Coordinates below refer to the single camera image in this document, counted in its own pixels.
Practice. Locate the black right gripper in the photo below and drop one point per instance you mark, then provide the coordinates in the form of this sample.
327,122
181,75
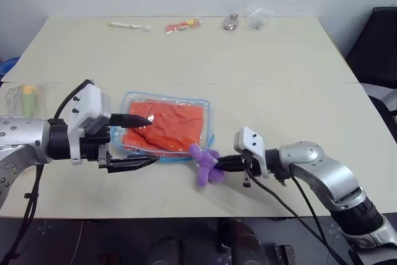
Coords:
252,167

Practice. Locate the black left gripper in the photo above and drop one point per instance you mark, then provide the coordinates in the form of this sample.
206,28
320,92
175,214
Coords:
91,148

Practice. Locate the purple plush zipper pull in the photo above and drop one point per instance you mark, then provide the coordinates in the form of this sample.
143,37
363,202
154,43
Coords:
203,162

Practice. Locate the clear plastic pouch blue trim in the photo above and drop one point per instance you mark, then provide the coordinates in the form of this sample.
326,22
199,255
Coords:
130,99

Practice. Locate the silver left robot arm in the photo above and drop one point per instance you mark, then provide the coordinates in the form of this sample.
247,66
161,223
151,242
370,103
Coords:
21,141

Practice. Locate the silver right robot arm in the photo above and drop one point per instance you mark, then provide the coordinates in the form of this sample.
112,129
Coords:
310,153

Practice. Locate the orange cloth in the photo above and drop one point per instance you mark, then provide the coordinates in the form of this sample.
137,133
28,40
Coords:
173,125

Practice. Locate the bag with yellow-green item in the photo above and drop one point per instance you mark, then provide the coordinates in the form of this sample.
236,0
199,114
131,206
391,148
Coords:
28,100

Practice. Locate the white plastic spoon packet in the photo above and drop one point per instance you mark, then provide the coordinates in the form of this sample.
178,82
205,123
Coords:
124,25

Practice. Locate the orange red packaged item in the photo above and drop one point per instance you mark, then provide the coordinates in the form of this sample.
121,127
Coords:
181,25

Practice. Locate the clear bag with metal part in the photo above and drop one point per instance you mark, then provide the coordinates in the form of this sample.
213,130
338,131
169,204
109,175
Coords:
230,22

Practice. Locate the blue plastic object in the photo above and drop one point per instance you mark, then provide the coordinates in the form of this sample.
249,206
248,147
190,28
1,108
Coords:
7,65

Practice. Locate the crumpled clear bag small part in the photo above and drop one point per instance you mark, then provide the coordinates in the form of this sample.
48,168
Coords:
257,20

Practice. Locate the black chair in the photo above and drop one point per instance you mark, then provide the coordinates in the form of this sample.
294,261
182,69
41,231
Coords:
375,54

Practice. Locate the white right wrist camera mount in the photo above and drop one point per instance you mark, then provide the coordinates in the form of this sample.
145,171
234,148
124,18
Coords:
248,139

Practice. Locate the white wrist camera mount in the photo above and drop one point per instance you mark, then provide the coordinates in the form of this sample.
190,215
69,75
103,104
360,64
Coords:
248,139
90,100

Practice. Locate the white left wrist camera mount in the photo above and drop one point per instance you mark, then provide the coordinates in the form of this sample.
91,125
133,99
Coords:
90,100

